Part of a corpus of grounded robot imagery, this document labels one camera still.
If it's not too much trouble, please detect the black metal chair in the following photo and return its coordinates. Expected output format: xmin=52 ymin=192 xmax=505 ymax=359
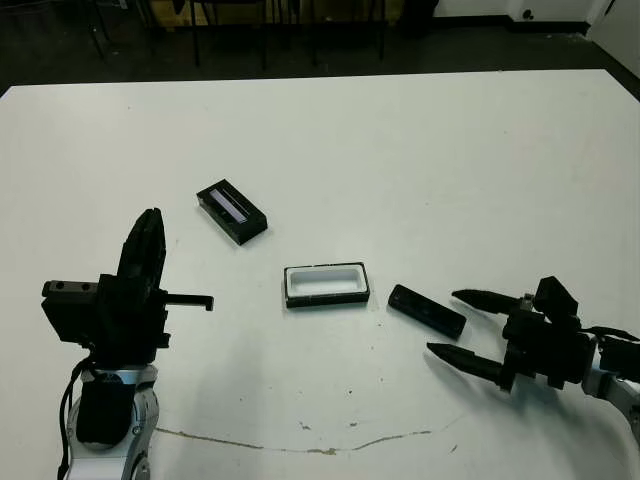
xmin=189 ymin=0 xmax=271 ymax=71
xmin=309 ymin=0 xmax=389 ymax=66

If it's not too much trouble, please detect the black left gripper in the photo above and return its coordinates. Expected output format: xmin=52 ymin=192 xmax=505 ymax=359
xmin=42 ymin=207 xmax=215 ymax=364

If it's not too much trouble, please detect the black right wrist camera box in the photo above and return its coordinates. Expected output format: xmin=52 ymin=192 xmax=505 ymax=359
xmin=531 ymin=275 xmax=581 ymax=324

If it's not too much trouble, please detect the black waste bin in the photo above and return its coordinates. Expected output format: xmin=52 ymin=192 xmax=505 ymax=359
xmin=399 ymin=0 xmax=441 ymax=34

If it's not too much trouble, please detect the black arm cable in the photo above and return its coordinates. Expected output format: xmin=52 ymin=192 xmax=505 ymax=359
xmin=57 ymin=357 xmax=96 ymax=480
xmin=579 ymin=324 xmax=640 ymax=346

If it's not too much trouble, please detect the black slim camera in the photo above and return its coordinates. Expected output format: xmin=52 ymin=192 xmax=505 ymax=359
xmin=387 ymin=283 xmax=469 ymax=342

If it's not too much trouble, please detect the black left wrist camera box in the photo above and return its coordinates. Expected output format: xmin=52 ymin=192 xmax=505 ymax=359
xmin=40 ymin=297 xmax=102 ymax=349

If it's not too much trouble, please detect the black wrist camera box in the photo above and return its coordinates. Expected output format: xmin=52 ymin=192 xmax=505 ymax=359
xmin=531 ymin=275 xmax=581 ymax=324
xmin=40 ymin=297 xmax=102 ymax=349

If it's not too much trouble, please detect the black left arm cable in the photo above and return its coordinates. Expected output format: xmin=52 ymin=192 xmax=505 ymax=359
xmin=57 ymin=357 xmax=96 ymax=480

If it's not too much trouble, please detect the black box base white insert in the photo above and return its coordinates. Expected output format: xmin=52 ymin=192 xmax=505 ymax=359
xmin=283 ymin=260 xmax=374 ymax=311

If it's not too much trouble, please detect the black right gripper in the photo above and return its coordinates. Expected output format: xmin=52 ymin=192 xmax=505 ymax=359
xmin=425 ymin=288 xmax=596 ymax=394

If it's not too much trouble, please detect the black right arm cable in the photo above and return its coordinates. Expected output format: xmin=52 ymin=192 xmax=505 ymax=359
xmin=579 ymin=324 xmax=640 ymax=346

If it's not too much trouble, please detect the black box lid silver stripe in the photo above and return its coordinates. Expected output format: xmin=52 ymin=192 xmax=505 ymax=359
xmin=195 ymin=176 xmax=271 ymax=247

